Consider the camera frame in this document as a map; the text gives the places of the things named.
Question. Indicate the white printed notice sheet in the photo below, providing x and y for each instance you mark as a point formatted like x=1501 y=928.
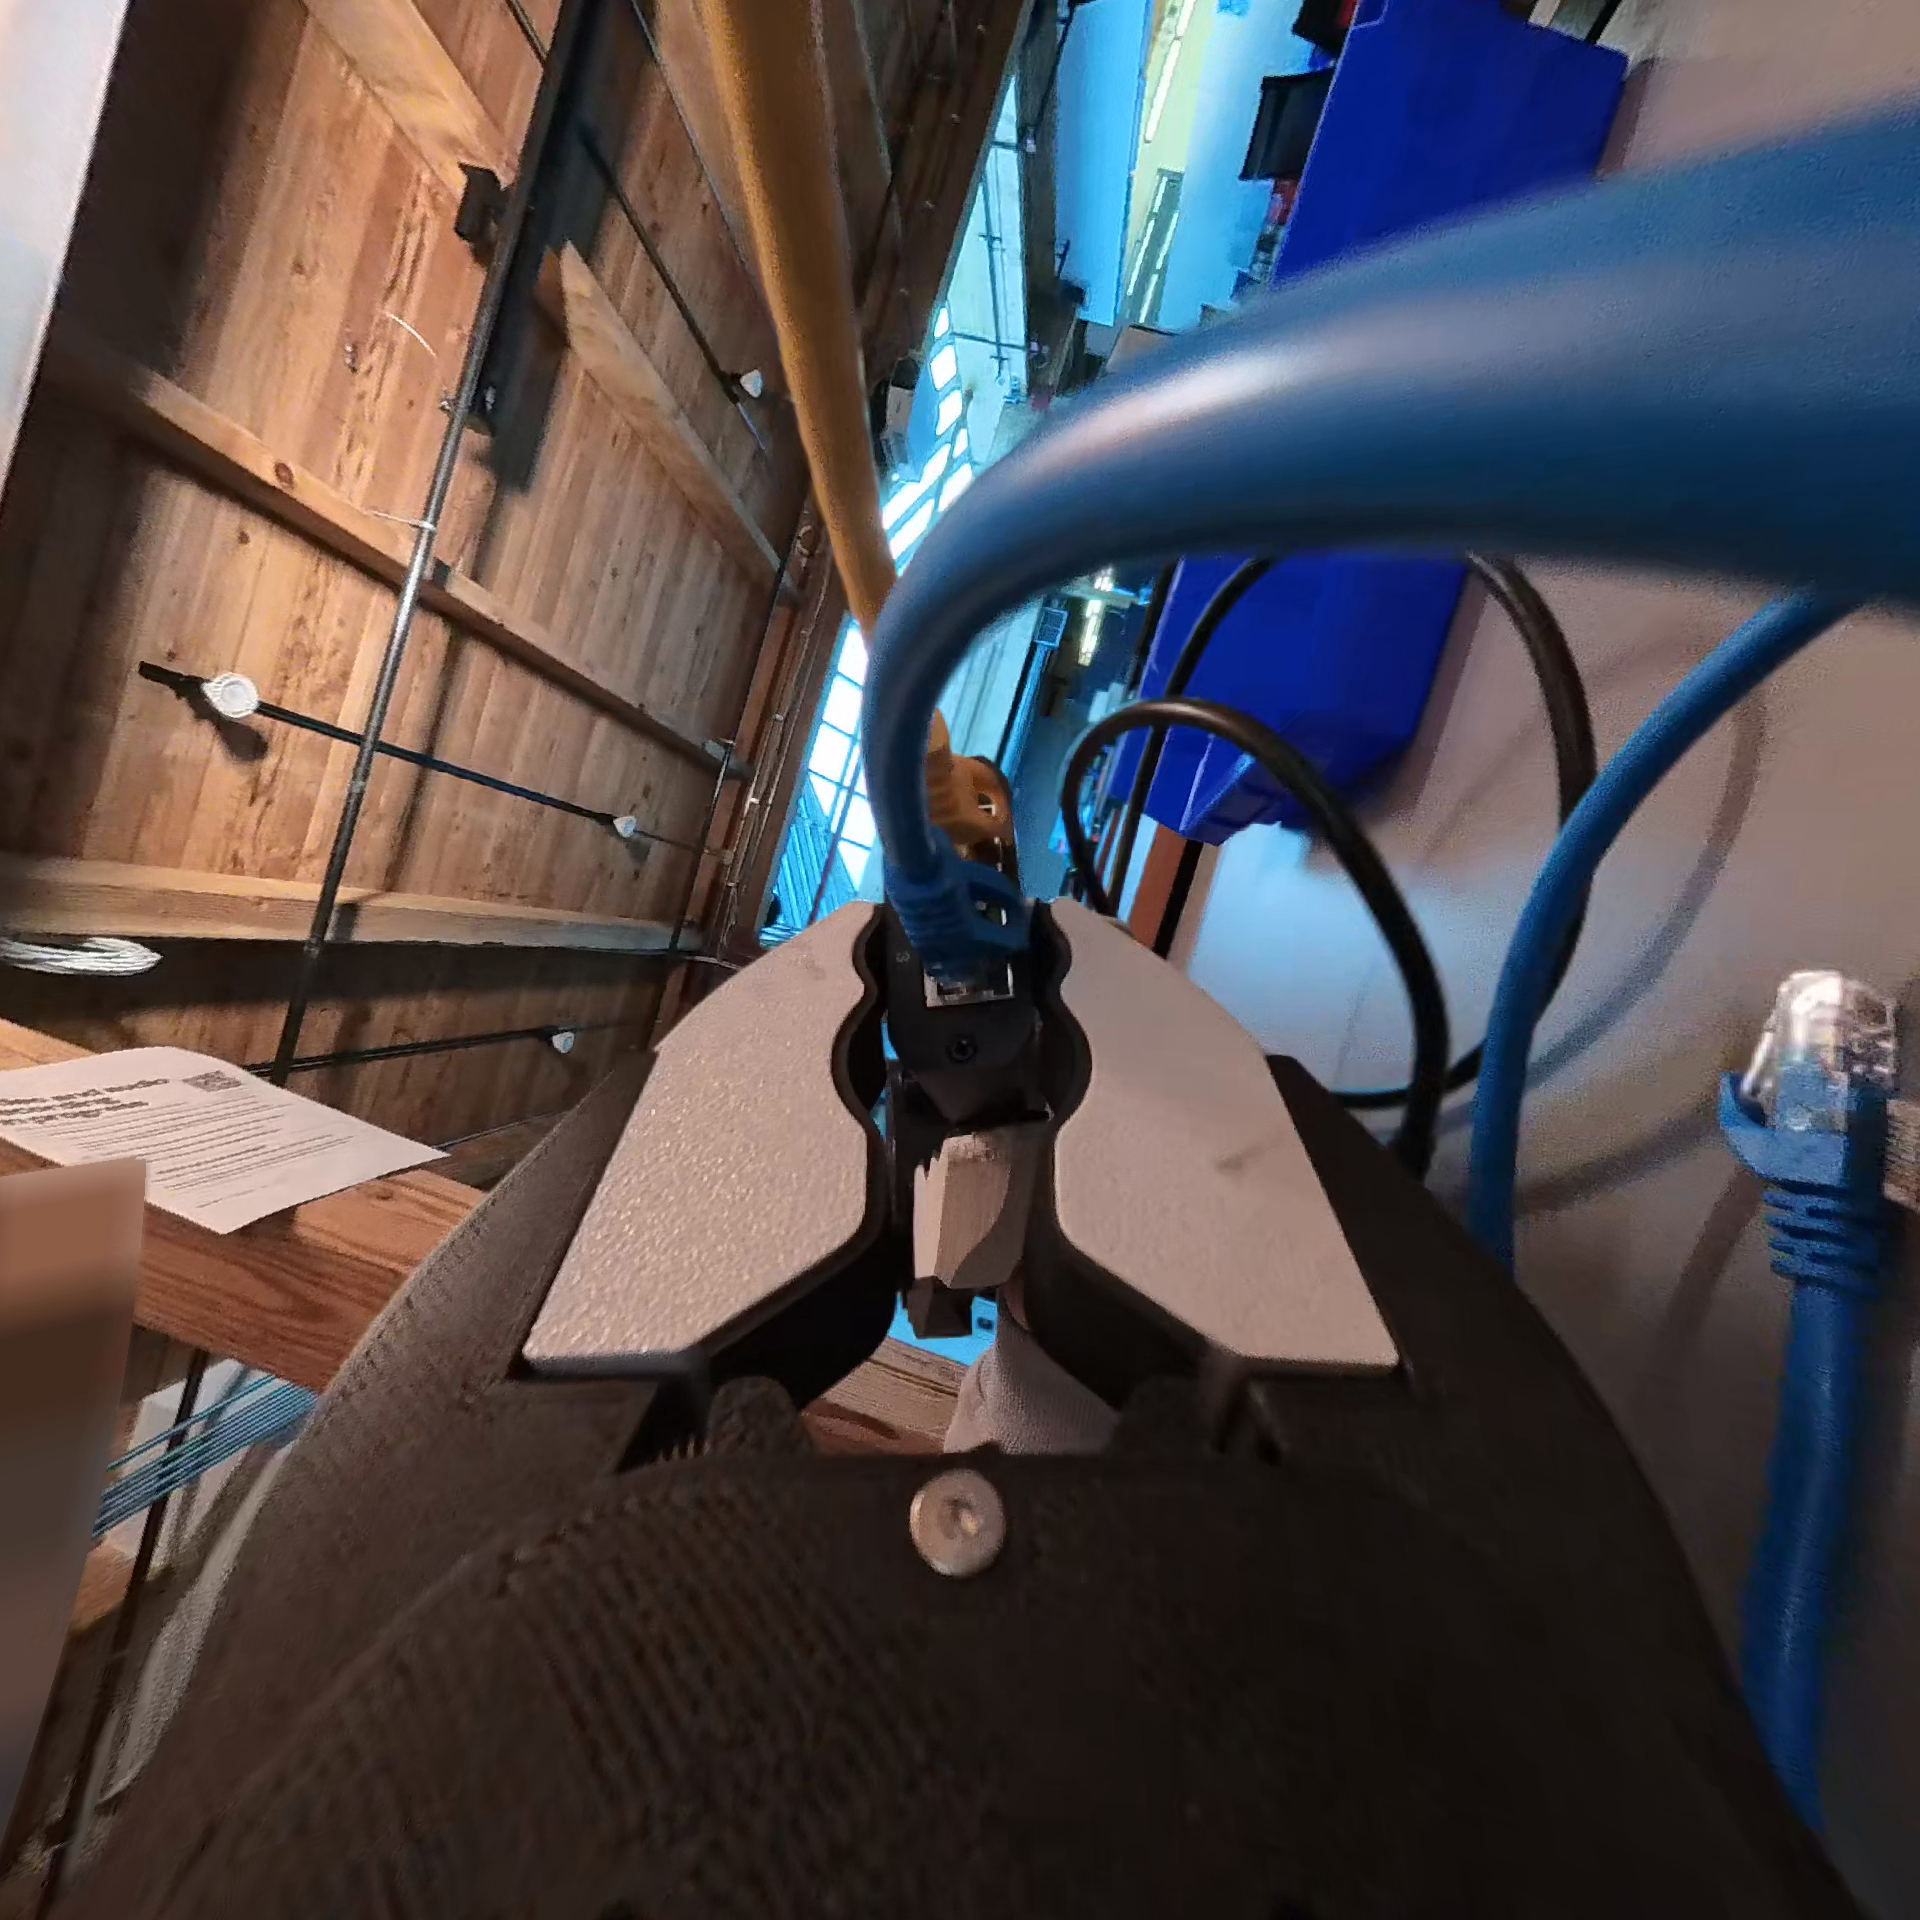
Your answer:
x=195 y=1131

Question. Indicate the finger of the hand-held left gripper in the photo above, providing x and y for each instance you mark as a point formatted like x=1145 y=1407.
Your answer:
x=969 y=1200

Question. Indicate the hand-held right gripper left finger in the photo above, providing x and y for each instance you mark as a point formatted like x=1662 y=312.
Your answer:
x=706 y=1169

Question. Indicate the grey desk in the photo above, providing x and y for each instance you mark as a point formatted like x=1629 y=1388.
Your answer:
x=1680 y=975

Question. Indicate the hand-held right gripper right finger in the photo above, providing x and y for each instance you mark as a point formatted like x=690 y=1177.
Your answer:
x=1201 y=1169

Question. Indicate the blue plastic bin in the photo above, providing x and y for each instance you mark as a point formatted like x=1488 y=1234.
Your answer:
x=1440 y=135

